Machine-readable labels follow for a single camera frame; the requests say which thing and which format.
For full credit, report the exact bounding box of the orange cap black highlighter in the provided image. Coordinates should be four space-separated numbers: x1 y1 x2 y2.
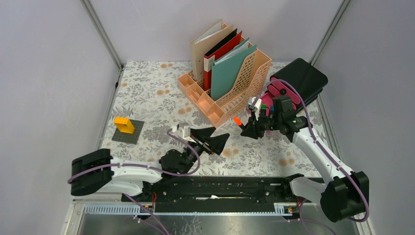
233 117 243 128

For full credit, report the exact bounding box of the yellow building block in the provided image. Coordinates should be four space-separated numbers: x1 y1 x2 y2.
114 117 135 134

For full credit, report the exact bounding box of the peach plastic file organizer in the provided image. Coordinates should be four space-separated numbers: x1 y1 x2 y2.
178 48 272 127

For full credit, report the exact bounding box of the red file folder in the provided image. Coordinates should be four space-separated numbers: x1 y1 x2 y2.
203 29 242 91

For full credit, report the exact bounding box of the black pink drawer unit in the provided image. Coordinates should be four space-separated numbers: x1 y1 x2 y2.
266 58 328 112

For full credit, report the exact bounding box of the left aluminium frame post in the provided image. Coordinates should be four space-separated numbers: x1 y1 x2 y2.
81 0 124 71

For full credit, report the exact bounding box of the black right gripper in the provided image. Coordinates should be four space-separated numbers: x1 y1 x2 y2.
240 109 282 140

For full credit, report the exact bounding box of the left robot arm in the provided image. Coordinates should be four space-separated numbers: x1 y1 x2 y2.
67 125 230 201

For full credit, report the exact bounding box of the grey slotted cable duct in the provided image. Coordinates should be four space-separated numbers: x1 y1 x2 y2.
84 201 293 216

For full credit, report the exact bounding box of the teal file folder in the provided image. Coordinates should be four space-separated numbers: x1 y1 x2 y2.
210 37 256 101

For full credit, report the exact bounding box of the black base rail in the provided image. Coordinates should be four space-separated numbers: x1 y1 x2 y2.
132 173 301 205

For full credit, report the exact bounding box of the aluminium frame post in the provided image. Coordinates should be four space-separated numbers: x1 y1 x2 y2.
81 0 124 71
309 0 352 66

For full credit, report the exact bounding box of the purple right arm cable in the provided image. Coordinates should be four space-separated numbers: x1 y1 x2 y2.
253 78 370 235

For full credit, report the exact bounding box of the right aluminium frame post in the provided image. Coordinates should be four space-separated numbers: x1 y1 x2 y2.
309 0 352 66

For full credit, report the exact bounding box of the beige file binder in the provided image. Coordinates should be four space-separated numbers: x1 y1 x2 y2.
190 20 234 81

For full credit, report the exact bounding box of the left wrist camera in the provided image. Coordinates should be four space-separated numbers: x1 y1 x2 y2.
171 124 193 141

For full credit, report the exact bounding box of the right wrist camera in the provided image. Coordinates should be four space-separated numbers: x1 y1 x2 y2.
246 97 262 120

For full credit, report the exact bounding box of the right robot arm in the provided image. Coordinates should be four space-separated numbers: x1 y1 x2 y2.
239 95 369 222

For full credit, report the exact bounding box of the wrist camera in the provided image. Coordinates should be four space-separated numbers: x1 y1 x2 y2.
171 124 193 141
246 97 262 120

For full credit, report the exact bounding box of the floral tablecloth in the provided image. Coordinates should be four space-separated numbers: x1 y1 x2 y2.
100 61 319 177

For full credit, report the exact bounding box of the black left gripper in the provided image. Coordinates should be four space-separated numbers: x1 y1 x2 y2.
180 127 230 175

